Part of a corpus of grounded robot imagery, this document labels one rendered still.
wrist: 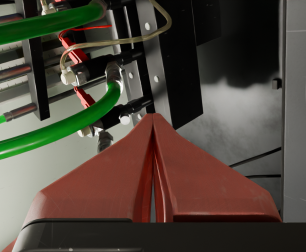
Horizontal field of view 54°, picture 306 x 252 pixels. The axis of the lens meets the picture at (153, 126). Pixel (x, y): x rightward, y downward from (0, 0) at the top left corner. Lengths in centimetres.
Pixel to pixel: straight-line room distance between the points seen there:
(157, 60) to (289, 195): 27
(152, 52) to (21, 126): 37
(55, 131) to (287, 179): 32
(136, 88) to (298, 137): 27
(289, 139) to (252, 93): 17
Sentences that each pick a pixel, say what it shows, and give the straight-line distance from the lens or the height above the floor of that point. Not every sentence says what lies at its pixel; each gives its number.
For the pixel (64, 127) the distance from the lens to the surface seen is 25.
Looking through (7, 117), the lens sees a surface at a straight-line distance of 61.
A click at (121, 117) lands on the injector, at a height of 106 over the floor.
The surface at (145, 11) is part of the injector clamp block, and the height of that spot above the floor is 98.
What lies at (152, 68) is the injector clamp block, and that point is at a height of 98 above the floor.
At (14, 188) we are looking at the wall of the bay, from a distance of 76.
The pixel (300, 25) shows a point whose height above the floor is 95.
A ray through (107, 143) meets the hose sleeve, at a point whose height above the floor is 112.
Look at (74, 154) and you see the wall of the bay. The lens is 79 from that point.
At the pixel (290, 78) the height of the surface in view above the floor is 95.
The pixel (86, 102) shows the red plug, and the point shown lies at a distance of 48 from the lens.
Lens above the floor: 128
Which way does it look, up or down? 34 degrees down
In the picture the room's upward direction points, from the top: 119 degrees counter-clockwise
